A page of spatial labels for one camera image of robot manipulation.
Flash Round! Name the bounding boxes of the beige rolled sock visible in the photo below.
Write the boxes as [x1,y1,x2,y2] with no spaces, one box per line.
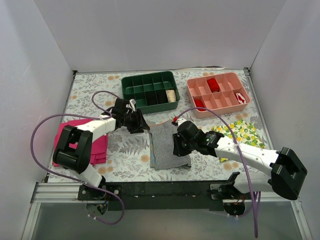
[165,89,177,103]

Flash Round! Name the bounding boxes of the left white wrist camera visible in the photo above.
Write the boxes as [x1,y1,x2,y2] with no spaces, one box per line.
[127,99,136,112]

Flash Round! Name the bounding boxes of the green divided organizer tray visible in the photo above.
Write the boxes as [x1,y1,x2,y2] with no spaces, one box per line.
[121,71,180,115]

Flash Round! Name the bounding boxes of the lemon print folded cloth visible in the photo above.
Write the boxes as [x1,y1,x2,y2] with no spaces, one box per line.
[212,119,265,149]

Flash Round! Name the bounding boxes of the red white rolled cloth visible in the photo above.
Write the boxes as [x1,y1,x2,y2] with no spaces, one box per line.
[234,92,247,105]

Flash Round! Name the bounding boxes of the red rolled cloth lower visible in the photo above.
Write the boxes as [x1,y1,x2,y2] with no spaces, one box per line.
[194,99,205,112]

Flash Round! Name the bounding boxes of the red rolled cloth upper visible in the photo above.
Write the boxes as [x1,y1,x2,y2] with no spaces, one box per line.
[207,77,220,93]

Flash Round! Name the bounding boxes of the black rolled cloth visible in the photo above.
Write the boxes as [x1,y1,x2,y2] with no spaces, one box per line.
[145,91,158,106]
[155,89,168,105]

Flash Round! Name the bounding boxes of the black metal base rail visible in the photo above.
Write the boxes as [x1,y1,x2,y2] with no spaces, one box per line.
[77,177,251,211]

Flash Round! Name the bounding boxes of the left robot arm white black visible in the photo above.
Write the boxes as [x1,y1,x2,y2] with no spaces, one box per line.
[52,98,150,200]

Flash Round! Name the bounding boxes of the grey striped boxer underwear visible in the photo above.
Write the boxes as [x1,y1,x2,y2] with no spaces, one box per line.
[148,120,192,171]

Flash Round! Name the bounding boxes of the pink divided organizer tray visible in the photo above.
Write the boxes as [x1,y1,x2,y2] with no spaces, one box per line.
[186,72,251,119]

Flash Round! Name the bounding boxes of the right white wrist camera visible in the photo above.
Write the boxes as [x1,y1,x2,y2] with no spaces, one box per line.
[171,116,186,127]

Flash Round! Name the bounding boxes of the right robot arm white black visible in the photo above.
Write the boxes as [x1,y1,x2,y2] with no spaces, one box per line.
[172,120,308,201]

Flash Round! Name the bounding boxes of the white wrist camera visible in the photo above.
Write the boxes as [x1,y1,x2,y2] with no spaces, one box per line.
[171,116,186,127]
[127,99,136,112]

